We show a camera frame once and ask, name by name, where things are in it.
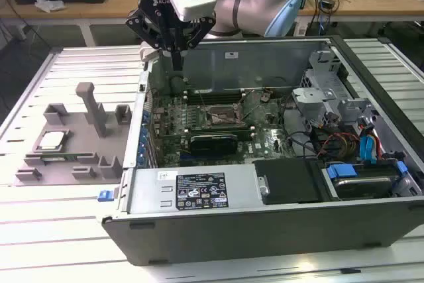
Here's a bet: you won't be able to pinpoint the green RAM stick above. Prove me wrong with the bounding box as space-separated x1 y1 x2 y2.
41 152 95 162

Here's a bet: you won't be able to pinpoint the wooden desk white legs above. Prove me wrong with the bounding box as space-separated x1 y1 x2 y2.
0 0 424 47

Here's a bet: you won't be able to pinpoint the black drive bay cover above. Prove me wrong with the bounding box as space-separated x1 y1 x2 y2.
253 158 327 206

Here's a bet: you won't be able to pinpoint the silver metal drive cage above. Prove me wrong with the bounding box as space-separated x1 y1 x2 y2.
291 50 380 131

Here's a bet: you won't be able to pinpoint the black cylindrical component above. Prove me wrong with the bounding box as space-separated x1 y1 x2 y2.
169 76 186 97

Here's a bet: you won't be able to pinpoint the gray parts rack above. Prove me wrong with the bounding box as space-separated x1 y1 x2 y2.
13 81 133 187

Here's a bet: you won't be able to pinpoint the crumpled white paper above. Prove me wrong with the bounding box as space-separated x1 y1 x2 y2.
34 0 66 13

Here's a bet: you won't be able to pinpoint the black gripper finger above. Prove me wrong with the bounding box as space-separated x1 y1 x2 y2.
125 9 178 72
177 17 217 72

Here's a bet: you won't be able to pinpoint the hard disk in blue carrier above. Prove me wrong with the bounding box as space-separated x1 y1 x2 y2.
323 160 408 201

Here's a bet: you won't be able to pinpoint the green motherboard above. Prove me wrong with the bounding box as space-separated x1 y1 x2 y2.
150 90 299 168

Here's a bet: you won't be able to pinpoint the black open PC case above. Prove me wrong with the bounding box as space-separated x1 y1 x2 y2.
95 34 424 266

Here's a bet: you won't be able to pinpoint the installed RAM stick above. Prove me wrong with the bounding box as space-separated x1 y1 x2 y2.
185 125 256 141

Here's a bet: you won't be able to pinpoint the beige case latch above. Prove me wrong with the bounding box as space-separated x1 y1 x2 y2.
138 42 163 62

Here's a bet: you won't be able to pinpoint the blue expansion slot retainers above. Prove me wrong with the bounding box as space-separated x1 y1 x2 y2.
138 110 152 168

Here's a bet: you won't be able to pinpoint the silver CPU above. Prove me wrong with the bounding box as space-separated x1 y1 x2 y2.
38 132 66 150

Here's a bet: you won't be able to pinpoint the CPU socket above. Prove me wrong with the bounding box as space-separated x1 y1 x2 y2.
205 103 240 127

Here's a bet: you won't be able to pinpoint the red yellow power wires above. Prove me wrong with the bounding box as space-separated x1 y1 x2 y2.
317 132 362 161

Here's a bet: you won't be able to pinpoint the silver power supply with label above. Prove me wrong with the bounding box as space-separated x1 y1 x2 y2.
127 166 266 214

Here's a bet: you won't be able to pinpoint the blue flat data wire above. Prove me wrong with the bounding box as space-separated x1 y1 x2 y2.
359 133 378 164

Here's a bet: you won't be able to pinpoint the black RAM slot row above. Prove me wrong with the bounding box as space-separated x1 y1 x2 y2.
185 87 244 105

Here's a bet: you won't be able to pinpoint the black graphics card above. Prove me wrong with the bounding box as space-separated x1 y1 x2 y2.
184 132 240 157

